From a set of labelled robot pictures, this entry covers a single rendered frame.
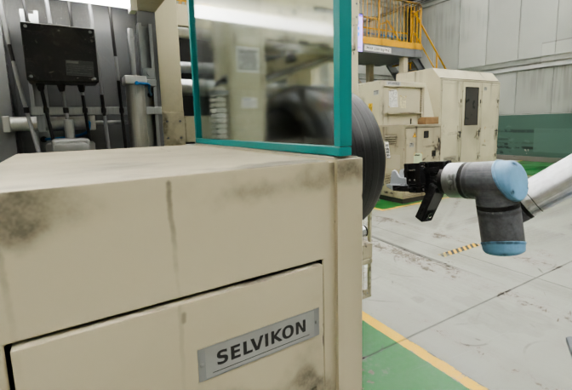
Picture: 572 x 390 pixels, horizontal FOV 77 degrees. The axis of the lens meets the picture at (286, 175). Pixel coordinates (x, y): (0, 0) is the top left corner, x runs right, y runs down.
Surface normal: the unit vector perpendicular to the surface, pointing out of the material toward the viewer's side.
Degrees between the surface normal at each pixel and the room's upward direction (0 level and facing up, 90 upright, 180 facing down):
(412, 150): 90
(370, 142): 75
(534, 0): 90
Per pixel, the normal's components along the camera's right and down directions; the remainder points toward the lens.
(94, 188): 0.52, 0.11
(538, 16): -0.86, 0.10
